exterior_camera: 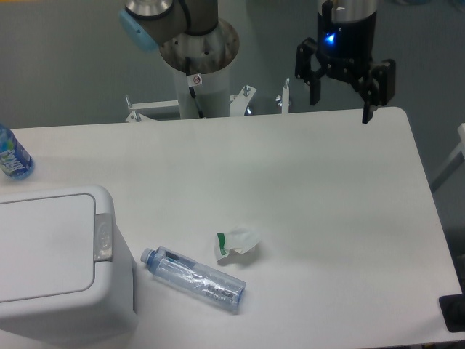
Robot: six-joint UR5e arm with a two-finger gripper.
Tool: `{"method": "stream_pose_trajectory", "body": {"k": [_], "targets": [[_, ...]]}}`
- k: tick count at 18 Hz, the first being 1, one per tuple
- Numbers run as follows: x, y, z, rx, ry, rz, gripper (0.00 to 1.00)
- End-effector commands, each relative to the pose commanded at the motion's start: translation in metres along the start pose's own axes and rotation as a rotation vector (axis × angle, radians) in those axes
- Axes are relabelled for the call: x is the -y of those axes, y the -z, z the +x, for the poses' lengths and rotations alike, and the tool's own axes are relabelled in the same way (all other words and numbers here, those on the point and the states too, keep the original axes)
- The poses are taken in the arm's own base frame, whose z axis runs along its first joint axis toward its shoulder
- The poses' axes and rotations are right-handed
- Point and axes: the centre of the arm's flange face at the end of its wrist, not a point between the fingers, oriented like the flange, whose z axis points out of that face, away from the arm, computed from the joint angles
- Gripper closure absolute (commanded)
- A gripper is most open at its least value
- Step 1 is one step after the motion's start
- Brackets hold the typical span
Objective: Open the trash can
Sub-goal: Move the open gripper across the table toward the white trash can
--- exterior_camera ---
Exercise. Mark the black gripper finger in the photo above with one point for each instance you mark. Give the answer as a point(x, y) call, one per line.
point(303, 68)
point(376, 87)

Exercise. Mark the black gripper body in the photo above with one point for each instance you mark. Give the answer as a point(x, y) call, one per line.
point(345, 38)

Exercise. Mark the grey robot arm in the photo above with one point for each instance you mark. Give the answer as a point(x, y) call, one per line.
point(200, 47)

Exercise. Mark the grey trash can push button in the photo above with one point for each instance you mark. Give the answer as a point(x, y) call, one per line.
point(103, 237)

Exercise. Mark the white trash can lid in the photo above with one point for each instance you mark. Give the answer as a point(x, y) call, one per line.
point(47, 247)

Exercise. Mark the white trash can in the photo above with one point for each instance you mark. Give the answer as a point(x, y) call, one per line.
point(107, 308)

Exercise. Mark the crumpled white paper wrapper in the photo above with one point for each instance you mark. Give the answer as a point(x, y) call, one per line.
point(239, 240)

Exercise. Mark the black object at table edge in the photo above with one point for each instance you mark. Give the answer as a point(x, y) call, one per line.
point(452, 307)

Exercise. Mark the empty clear plastic bottle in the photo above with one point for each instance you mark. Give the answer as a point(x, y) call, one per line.
point(196, 279)

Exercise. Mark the blue labelled water bottle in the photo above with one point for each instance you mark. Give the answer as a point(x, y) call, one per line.
point(16, 162)

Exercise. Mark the white pedestal base frame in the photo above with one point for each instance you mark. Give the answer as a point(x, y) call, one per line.
point(239, 105)

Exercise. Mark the white frame at right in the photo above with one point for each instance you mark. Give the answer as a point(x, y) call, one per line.
point(452, 162)

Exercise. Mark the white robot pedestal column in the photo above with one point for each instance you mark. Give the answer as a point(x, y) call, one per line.
point(198, 90)

